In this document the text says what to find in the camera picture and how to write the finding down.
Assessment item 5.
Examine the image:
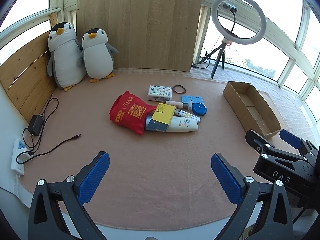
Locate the blue round tape measure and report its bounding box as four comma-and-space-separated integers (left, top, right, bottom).
192, 103, 207, 116

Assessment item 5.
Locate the blue plastic phone stand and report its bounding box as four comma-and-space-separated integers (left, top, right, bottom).
181, 95, 204, 111

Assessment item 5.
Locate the white lotion bottle blue cap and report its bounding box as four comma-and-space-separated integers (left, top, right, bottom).
145, 116, 199, 132

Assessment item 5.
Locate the patterned lighter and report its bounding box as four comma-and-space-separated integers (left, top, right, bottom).
174, 108, 201, 124

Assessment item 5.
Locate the pink tube with grey cap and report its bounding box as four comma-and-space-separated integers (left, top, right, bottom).
165, 101, 193, 111

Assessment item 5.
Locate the yellow notebook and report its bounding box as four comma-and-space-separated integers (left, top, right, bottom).
148, 103, 176, 132

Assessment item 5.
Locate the brown hair tie loop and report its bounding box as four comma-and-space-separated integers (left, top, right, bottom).
172, 84, 187, 95

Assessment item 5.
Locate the patterned tissue pack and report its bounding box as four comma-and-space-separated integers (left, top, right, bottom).
148, 85, 172, 102

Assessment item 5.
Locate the red fabric tote bag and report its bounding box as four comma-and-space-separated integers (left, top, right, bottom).
109, 91, 157, 135

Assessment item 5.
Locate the brown cardboard box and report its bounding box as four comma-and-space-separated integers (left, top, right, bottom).
223, 81, 281, 139

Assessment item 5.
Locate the white power strip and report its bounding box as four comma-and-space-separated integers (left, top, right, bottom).
11, 139, 31, 176

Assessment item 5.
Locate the black power adapter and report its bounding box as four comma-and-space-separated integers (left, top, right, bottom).
27, 115, 44, 136

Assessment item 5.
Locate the pine slat headboard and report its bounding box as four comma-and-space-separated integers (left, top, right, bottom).
1, 8, 60, 122

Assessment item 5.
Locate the large wooden board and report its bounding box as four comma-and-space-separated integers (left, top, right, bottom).
76, 0, 202, 72

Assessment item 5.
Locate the larger penguin plush toy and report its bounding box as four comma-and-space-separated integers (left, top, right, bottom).
47, 22, 87, 92

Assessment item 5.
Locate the smaller penguin plush toy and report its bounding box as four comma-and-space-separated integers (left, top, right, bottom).
81, 28, 119, 83

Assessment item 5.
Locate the black charging cable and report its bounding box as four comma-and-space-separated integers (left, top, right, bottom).
16, 92, 81, 165

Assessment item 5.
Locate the small webcam on ring light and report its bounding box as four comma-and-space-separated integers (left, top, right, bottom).
222, 2, 238, 13

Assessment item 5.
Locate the white ring light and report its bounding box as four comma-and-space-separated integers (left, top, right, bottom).
211, 0, 267, 45

